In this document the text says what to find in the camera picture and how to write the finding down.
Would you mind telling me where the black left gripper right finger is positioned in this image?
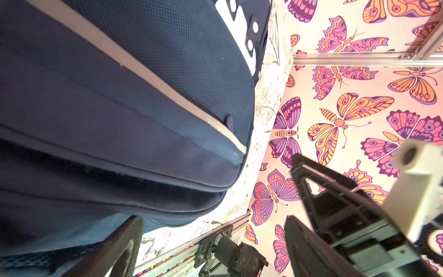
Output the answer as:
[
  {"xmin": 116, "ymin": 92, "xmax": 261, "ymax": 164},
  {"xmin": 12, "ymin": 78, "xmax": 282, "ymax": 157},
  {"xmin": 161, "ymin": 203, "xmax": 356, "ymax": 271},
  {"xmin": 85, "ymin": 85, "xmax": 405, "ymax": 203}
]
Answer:
[{"xmin": 284, "ymin": 215, "xmax": 356, "ymax": 277}]

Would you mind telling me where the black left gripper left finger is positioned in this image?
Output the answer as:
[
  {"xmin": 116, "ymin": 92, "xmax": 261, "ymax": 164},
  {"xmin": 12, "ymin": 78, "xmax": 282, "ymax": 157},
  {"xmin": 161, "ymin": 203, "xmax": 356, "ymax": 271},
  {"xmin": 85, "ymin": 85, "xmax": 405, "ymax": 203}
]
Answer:
[{"xmin": 64, "ymin": 216, "xmax": 144, "ymax": 277}]

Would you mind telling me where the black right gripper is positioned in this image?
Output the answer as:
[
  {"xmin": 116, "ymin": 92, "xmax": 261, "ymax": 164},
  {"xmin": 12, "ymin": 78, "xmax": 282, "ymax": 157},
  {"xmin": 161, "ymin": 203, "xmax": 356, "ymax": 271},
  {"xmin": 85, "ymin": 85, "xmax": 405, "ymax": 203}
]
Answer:
[{"xmin": 291, "ymin": 154, "xmax": 438, "ymax": 277}]

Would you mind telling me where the navy blue backpack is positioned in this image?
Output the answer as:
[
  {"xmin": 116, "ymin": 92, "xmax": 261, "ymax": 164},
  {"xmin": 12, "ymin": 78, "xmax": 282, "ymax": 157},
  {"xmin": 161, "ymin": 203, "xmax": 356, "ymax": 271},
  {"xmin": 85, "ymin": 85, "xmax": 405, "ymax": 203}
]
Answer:
[{"xmin": 1, "ymin": 1, "xmax": 272, "ymax": 277}]

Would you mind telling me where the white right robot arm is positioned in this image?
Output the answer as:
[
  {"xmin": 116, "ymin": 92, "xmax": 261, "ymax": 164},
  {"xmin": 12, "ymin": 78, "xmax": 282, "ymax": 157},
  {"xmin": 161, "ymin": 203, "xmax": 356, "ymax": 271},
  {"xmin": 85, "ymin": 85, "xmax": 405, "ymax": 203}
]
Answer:
[{"xmin": 284, "ymin": 139, "xmax": 443, "ymax": 277}]

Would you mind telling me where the aluminium frame post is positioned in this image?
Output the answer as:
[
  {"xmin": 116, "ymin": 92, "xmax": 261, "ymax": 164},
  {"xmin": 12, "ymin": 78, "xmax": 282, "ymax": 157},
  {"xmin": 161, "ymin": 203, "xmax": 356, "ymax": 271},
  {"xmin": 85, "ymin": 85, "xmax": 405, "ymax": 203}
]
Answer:
[{"xmin": 293, "ymin": 23, "xmax": 443, "ymax": 67}]

